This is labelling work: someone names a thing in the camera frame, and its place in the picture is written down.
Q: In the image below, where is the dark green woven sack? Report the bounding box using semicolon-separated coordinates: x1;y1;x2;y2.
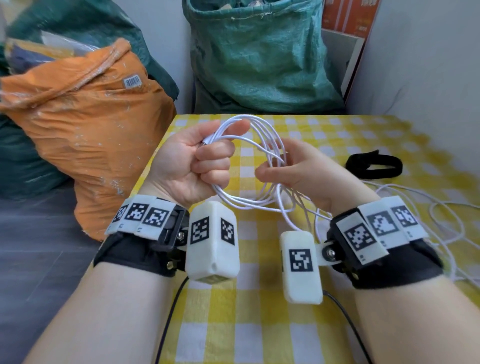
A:
0;114;70;200

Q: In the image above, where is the person's left hand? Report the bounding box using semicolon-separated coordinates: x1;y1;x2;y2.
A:
137;119;251;209

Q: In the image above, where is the clear plastic parcel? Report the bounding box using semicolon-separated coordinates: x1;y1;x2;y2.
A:
39;29;100;55

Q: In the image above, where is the large grey board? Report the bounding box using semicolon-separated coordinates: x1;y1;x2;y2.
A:
344;0;480;177

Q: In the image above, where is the white cable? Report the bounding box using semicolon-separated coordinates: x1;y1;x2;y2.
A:
202;114;480;288

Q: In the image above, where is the small pale leaning board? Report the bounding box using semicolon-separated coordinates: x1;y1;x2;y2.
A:
320;28;367;98

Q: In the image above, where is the black wrist strap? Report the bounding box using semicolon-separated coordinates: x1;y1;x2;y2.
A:
326;217;445;290
93;231;188;278

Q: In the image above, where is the person's left forearm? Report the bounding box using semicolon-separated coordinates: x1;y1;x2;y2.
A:
22;261;177;364

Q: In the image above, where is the orange poster board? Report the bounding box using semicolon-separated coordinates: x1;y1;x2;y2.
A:
321;0;383;40

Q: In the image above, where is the black strap loop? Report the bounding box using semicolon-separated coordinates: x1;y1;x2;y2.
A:
344;149;404;180

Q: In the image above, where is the tall crumpled green sack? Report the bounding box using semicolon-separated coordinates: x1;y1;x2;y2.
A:
5;0;180;101

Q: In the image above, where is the white marker wrist band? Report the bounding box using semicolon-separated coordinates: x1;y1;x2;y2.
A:
329;195;430;266
104;194;187;241

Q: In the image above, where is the yellow flat parcel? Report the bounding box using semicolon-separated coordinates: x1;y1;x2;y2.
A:
5;37;74;61

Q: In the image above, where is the upright open green sack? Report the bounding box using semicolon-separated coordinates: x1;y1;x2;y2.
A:
182;0;346;115

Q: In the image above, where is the black camera cable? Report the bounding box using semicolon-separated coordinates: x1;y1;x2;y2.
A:
322;290;374;364
154;276;190;364

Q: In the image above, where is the dark blue parcel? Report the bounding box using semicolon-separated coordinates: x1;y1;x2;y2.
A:
7;44;55;74

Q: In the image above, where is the person's right forearm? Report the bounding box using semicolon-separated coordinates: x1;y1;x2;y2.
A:
354;275;480;364

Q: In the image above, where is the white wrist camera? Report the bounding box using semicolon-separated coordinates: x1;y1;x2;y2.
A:
279;230;338;305
176;200;241;285

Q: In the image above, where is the person's right hand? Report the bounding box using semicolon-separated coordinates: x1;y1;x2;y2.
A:
254;138;382;215

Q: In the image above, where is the yellow checkered tablecloth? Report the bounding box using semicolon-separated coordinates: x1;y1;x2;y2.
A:
88;114;480;364

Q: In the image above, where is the grey plastic parcel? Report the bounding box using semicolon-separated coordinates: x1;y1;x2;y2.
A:
221;0;278;9

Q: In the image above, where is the orange woven sack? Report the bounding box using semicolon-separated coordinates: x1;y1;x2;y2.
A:
0;37;177;243

